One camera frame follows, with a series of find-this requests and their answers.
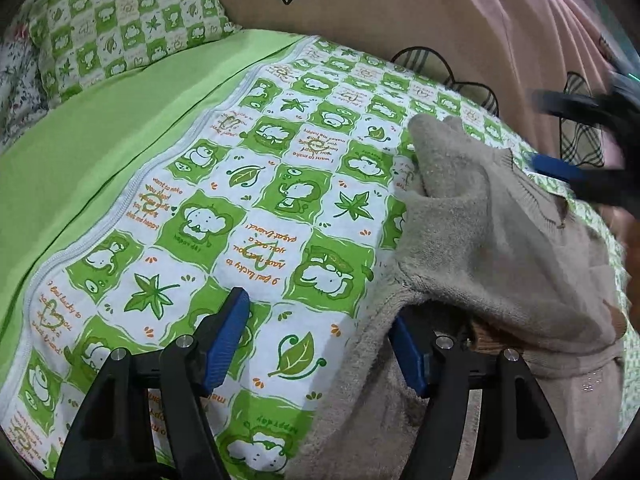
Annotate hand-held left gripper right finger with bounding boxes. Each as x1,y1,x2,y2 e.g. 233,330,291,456
389,305,581,480

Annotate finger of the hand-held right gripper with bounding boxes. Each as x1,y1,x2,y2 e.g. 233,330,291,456
525,152,632,209
534,88,611,127

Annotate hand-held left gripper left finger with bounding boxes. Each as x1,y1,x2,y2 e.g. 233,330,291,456
54,287,251,480

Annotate beige knit sweater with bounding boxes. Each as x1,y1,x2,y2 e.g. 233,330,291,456
294,114,632,480

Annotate pink quilt with plaid hearts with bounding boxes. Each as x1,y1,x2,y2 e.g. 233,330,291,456
205,0,640,173

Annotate green checked printed blanket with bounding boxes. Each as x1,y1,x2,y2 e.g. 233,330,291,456
0,35,640,480

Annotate plain green bed sheet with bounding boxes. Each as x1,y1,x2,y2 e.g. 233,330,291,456
0,27,312,343

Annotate green checked printed pillow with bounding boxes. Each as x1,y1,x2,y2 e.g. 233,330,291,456
27,0,244,109

